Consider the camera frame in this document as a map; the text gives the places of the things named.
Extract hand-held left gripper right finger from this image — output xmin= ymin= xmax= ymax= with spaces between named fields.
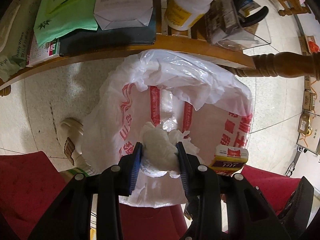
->
xmin=176 ymin=142 xmax=293 ymax=240

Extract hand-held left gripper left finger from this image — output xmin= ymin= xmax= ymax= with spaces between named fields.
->
xmin=27 ymin=142 xmax=143 ymax=240

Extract white tissue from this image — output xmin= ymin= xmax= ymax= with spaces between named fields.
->
xmin=140 ymin=122 xmax=200 ymax=178

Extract white red-printed plastic bag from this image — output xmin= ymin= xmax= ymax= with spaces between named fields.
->
xmin=81 ymin=49 xmax=253 ymax=209

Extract small yellow red box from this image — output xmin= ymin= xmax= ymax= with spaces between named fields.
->
xmin=208 ymin=144 xmax=249 ymax=177

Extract white green-striped sock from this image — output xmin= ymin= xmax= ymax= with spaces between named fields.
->
xmin=64 ymin=152 xmax=97 ymax=180

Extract beige slipper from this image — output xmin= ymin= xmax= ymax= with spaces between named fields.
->
xmin=57 ymin=117 xmax=84 ymax=167

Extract group of cardboard boxes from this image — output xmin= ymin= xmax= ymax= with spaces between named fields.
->
xmin=296 ymin=34 xmax=320 ymax=155

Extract white table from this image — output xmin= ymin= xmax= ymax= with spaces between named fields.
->
xmin=0 ymin=0 xmax=320 ymax=98

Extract dark folder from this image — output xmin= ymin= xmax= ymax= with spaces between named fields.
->
xmin=59 ymin=5 xmax=157 ymax=57

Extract red green calendar booklet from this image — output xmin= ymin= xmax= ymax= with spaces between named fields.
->
xmin=26 ymin=34 xmax=60 ymax=67

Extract clear plastic container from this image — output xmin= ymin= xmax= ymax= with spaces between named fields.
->
xmin=205 ymin=0 xmax=272 ymax=49

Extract white paper box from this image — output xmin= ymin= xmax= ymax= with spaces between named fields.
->
xmin=93 ymin=0 xmax=154 ymax=31

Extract white yellow-label pill bottle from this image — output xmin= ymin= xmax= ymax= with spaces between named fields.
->
xmin=164 ymin=0 xmax=216 ymax=30

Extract green wet wipes pack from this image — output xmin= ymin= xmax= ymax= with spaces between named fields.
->
xmin=34 ymin=0 xmax=105 ymax=47

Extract white wet wipes pack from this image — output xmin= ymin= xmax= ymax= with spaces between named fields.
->
xmin=0 ymin=0 xmax=43 ymax=82

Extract black-handled pliers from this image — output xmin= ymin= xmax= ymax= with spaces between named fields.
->
xmin=231 ymin=0 xmax=269 ymax=28

